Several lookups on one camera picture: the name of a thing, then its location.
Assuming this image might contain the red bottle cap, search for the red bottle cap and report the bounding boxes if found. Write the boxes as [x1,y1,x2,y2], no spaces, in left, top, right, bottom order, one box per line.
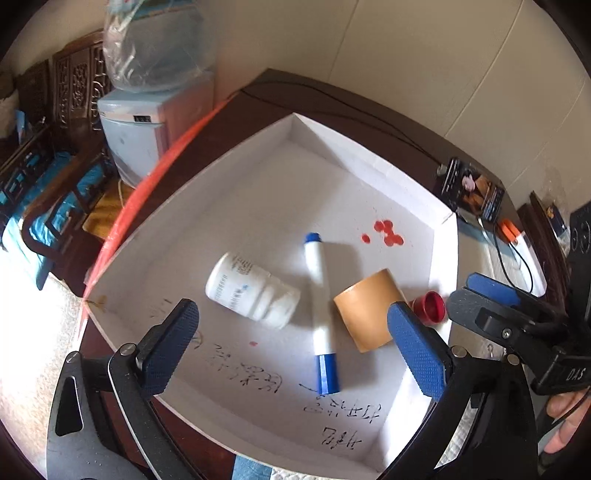
[411,291,446,327]

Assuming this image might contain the white blue marker pen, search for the white blue marker pen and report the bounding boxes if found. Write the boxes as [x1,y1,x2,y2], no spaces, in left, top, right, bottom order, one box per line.
[304,232,341,396]

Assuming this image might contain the person's right hand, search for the person's right hand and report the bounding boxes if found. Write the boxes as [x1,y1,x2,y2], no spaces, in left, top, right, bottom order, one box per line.
[544,390,590,454]

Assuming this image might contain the white rectangular box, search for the white rectangular box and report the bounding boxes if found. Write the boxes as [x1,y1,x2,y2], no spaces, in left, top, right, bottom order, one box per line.
[509,232,547,298]

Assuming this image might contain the brown packing tape roll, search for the brown packing tape roll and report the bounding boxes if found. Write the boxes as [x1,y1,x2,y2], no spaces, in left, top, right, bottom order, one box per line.
[334,269,407,353]

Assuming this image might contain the orange clip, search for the orange clip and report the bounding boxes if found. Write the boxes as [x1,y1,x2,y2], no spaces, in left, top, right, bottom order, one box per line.
[498,219,521,244]

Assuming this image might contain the white pill bottle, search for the white pill bottle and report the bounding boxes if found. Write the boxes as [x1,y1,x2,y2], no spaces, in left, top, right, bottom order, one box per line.
[205,252,301,330]

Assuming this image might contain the white cardboard tray box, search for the white cardboard tray box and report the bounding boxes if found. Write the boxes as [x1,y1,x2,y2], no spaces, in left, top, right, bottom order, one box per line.
[86,115,458,479]

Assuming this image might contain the carved wooden chair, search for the carved wooden chair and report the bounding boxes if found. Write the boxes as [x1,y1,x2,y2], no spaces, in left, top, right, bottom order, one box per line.
[1,31,117,296]

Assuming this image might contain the water dispenser with bottle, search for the water dispenser with bottle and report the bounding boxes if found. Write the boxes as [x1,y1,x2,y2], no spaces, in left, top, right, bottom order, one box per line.
[97,1,215,187]

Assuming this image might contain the black cable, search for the black cable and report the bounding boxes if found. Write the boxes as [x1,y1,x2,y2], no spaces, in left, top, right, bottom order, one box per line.
[491,221,535,294]

